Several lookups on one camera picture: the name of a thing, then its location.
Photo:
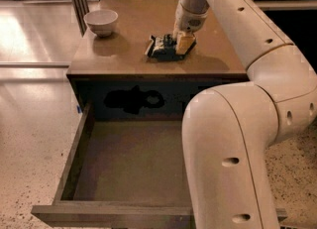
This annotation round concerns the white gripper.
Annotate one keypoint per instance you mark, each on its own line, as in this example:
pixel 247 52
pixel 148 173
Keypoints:
pixel 185 23

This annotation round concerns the blue chip bag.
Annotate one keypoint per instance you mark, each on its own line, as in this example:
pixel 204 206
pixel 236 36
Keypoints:
pixel 158 51

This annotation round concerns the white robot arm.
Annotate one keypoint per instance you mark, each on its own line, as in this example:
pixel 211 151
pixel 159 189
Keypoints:
pixel 244 107

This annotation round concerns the open top drawer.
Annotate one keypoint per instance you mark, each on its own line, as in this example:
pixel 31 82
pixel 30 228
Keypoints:
pixel 124 175

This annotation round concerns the white ceramic bowl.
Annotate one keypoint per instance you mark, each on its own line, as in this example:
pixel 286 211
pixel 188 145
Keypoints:
pixel 101 22

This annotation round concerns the brown wooden cabinet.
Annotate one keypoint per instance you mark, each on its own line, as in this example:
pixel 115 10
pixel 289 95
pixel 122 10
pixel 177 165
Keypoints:
pixel 115 76

